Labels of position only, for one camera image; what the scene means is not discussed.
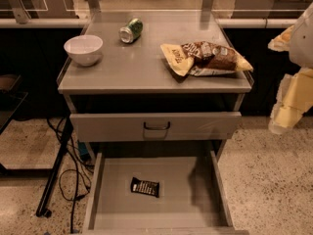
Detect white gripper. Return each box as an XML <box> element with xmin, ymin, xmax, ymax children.
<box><xmin>268</xmin><ymin>4</ymin><xmax>313</xmax><ymax>134</ymax></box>

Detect black rxbar chocolate bar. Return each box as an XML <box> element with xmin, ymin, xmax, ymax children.
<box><xmin>130</xmin><ymin>177</ymin><xmax>159</xmax><ymax>198</ymax></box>

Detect closed top drawer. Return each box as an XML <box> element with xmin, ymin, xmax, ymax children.
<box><xmin>70</xmin><ymin>112</ymin><xmax>241</xmax><ymax>142</ymax></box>

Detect open middle drawer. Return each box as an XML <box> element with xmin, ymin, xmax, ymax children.
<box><xmin>83</xmin><ymin>152</ymin><xmax>249</xmax><ymax>235</ymax></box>

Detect grey drawer cabinet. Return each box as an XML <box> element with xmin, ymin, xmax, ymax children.
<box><xmin>59</xmin><ymin>10</ymin><xmax>252</xmax><ymax>155</ymax></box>

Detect grey background desk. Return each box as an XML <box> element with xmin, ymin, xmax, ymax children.
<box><xmin>232</xmin><ymin>0</ymin><xmax>313</xmax><ymax>19</ymax></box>

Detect brown yellow chip bag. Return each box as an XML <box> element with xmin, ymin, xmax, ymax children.
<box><xmin>160</xmin><ymin>41</ymin><xmax>253</xmax><ymax>76</ymax></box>

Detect green soda can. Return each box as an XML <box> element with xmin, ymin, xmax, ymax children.
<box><xmin>118</xmin><ymin>18</ymin><xmax>143</xmax><ymax>44</ymax></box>

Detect white bowl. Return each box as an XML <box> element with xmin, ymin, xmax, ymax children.
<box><xmin>64</xmin><ymin>35</ymin><xmax>103</xmax><ymax>67</ymax></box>

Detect black side table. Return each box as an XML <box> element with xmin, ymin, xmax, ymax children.
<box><xmin>0</xmin><ymin>74</ymin><xmax>67</xmax><ymax>217</ymax></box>

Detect black top drawer handle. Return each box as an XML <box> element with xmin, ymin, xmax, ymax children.
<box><xmin>143</xmin><ymin>121</ymin><xmax>171</xmax><ymax>131</ymax></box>

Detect black floor cables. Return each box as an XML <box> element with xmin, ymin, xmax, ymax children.
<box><xmin>45</xmin><ymin>116</ymin><xmax>96</xmax><ymax>235</ymax></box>

